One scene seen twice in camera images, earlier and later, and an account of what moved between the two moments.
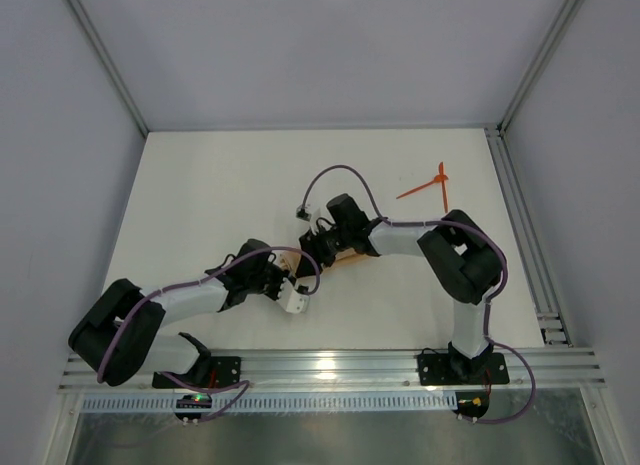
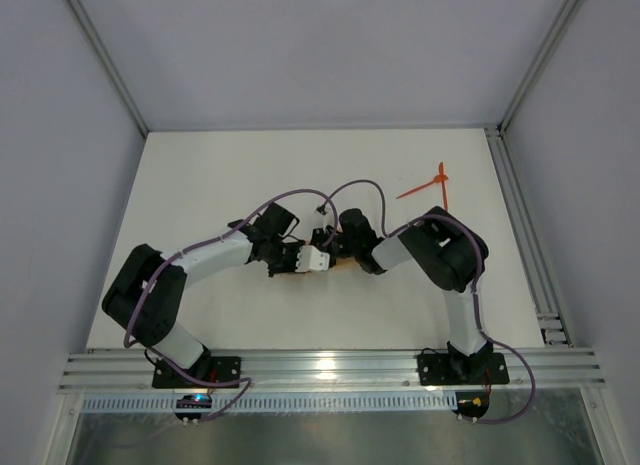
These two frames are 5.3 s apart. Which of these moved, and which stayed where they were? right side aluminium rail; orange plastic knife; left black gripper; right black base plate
Moved: left black gripper
Stayed: orange plastic knife; right black base plate; right side aluminium rail
